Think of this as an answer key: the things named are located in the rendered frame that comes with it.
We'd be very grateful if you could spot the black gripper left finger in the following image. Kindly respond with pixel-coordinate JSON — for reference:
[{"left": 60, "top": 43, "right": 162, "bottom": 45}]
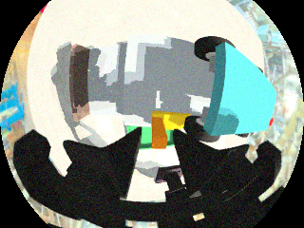
[{"left": 62, "top": 126, "right": 142, "bottom": 200}]

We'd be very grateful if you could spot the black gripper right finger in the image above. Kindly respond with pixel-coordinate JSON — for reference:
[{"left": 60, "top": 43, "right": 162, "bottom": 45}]
[{"left": 172, "top": 129, "right": 250, "bottom": 198}]

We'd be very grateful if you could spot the green tray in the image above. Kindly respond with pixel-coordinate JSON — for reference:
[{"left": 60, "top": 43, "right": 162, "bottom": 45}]
[
  {"left": 130, "top": 126, "right": 172, "bottom": 144},
  {"left": 126, "top": 125, "right": 175, "bottom": 149}
]

